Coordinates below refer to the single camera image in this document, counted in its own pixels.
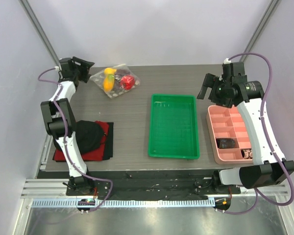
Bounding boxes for clear dotted zip bag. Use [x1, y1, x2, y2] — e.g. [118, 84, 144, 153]
[90, 64, 141, 98]

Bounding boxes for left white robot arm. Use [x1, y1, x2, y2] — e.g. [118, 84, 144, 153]
[38, 56, 95, 195]

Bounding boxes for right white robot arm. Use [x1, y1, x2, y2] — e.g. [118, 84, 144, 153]
[197, 59, 294, 193]

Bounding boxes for yellow fake lemon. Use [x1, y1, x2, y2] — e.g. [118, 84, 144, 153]
[104, 68, 117, 75]

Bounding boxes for orange green fake mango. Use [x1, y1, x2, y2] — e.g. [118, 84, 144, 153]
[103, 74, 115, 92]

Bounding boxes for purple fake grapes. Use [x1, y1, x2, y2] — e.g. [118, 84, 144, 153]
[114, 69, 130, 88]

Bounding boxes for red fake pepper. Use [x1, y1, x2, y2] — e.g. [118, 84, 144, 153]
[120, 75, 135, 91]

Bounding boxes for green plastic tray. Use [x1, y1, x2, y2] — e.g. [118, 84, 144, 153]
[148, 94, 200, 160]

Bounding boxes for dark jar in organizer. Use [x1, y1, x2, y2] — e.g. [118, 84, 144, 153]
[216, 138, 235, 149]

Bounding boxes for pink compartment organizer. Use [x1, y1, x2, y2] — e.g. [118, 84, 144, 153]
[206, 105, 252, 165]

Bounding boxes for black cap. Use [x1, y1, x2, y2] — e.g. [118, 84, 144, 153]
[75, 120, 109, 154]

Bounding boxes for patterned roll in organizer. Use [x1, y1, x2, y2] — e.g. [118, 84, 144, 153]
[241, 149, 253, 159]

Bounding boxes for red folded cloth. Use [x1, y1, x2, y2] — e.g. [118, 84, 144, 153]
[52, 120, 114, 163]

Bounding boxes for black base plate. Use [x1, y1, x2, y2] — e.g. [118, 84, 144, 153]
[37, 169, 241, 200]

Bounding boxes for white slotted cable duct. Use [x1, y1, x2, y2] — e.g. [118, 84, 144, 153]
[31, 198, 215, 209]

